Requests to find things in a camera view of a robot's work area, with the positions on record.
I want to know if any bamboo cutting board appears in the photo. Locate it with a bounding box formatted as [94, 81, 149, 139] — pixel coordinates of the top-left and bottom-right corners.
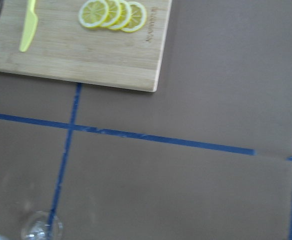
[0, 0, 172, 92]

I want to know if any clear wine glass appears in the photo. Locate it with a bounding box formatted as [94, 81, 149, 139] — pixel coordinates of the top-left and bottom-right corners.
[0, 209, 64, 240]

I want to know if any yellow plastic knife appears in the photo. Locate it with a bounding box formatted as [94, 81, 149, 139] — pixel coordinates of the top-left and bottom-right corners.
[19, 0, 39, 53]

